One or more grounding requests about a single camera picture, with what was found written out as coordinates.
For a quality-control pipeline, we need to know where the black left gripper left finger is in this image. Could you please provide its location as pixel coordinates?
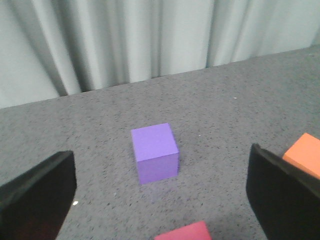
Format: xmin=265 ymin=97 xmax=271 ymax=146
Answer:
xmin=0 ymin=150 xmax=77 ymax=240

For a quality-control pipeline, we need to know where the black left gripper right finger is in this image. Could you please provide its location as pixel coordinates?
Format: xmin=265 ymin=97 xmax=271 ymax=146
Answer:
xmin=246 ymin=143 xmax=320 ymax=240

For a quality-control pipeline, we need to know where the orange foam cube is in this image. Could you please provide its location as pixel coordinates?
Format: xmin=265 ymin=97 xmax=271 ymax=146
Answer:
xmin=282 ymin=133 xmax=320 ymax=179

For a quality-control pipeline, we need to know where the pink foam cube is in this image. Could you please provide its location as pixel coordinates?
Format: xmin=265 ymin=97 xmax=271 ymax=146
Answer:
xmin=154 ymin=221 xmax=212 ymax=240

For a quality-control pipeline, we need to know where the purple foam cube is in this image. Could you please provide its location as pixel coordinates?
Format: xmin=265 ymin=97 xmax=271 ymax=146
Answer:
xmin=130 ymin=123 xmax=180 ymax=184

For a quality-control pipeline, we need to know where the pale green curtain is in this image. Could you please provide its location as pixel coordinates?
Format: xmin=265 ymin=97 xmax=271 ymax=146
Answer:
xmin=0 ymin=0 xmax=320 ymax=108

